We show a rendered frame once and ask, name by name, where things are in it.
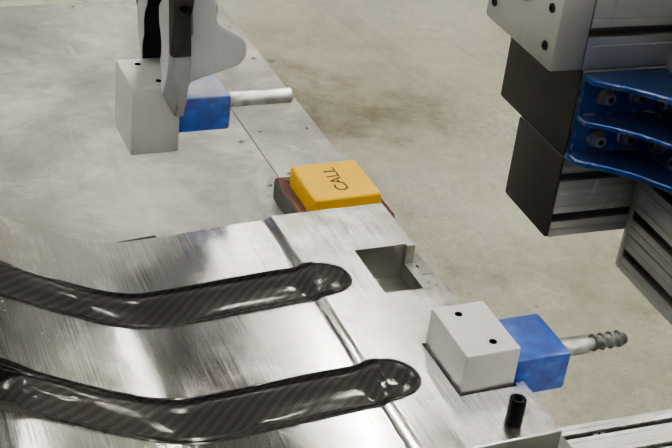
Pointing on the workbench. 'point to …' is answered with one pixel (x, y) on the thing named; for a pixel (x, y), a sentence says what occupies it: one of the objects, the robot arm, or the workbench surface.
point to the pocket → (393, 267)
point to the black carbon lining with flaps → (63, 407)
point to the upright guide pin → (515, 410)
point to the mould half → (250, 335)
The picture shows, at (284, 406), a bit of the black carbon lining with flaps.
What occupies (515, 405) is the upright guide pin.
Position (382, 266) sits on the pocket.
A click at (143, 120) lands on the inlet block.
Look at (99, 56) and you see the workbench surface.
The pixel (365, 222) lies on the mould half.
